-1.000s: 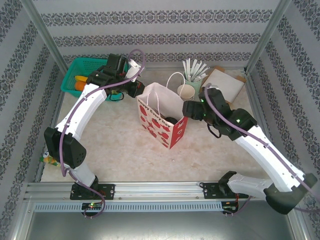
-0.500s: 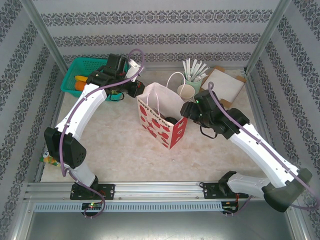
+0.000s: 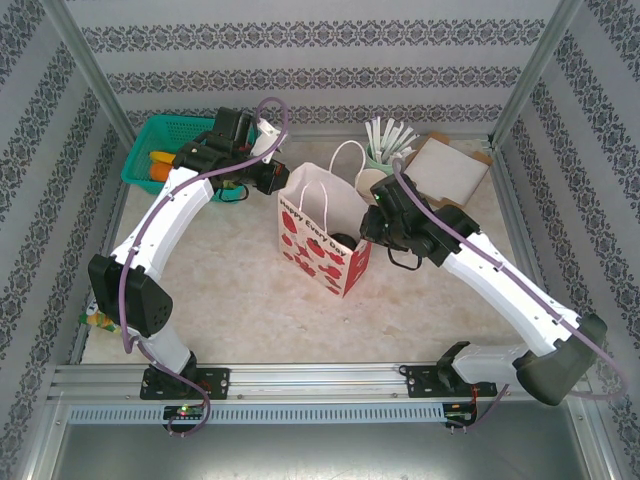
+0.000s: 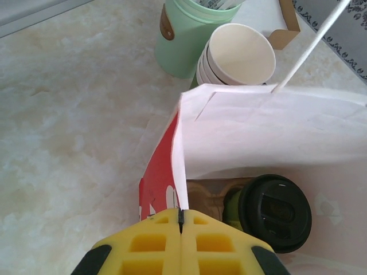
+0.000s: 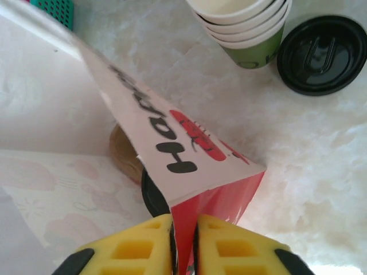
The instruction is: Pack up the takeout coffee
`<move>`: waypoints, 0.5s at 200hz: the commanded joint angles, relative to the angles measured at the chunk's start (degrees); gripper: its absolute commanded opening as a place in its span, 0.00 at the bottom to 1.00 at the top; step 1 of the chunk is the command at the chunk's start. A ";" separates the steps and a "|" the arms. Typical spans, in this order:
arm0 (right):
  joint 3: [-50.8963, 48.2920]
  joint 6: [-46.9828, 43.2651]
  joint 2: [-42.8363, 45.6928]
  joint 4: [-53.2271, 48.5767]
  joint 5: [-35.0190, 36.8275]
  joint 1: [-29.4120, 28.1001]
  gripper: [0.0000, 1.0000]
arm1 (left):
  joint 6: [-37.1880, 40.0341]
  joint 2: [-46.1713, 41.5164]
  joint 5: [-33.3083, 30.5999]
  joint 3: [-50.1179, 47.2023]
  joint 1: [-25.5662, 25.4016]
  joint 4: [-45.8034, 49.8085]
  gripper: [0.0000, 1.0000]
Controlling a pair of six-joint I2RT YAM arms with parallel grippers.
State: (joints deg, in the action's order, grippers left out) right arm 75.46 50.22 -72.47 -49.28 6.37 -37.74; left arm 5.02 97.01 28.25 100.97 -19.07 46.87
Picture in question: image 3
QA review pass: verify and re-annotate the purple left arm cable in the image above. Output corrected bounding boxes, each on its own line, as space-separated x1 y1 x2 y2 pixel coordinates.
121 97 291 439

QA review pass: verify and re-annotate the teal plastic basket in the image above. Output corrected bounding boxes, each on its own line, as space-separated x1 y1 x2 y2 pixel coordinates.
121 114 261 204

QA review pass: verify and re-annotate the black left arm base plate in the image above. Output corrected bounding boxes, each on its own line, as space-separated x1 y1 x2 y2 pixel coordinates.
139 367 231 400

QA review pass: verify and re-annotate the white slotted cable duct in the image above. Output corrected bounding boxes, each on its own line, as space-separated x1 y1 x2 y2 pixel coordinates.
67 402 476 425

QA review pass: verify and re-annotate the white red-print paper gift bag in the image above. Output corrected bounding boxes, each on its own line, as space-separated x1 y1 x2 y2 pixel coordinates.
277 139 374 300

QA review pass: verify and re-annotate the brown cardboard tray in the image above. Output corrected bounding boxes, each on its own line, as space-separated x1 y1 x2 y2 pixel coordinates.
402 131 495 209

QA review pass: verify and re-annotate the aluminium cage frame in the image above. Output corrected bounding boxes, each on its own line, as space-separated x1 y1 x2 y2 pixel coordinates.
39 0 640 480

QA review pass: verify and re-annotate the green snack packet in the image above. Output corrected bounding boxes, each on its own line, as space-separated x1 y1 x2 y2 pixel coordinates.
82 307 121 334

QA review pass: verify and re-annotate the mint green canister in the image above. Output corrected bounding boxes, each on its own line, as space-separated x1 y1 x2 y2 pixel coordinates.
366 141 417 171

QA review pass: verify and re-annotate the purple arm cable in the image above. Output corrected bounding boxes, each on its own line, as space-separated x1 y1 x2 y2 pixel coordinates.
391 158 629 436
121 97 291 439

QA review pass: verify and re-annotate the aluminium mounting rail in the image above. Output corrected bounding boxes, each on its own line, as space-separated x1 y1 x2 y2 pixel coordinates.
49 363 591 401

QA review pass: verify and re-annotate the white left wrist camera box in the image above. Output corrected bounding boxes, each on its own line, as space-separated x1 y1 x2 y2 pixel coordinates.
249 119 285 162

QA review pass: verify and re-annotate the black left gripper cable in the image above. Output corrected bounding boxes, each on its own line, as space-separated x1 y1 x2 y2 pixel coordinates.
214 182 251 204

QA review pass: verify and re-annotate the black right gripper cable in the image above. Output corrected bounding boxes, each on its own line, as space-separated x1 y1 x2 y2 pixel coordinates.
387 247 425 272

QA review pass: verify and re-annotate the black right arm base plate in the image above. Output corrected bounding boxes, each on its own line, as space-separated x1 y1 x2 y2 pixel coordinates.
403 364 498 399

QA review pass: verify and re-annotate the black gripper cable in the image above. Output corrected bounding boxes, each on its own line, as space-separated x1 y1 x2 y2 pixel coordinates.
214 182 251 204
387 247 425 272

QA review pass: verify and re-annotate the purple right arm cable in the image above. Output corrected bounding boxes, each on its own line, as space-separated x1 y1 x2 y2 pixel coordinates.
391 158 629 436

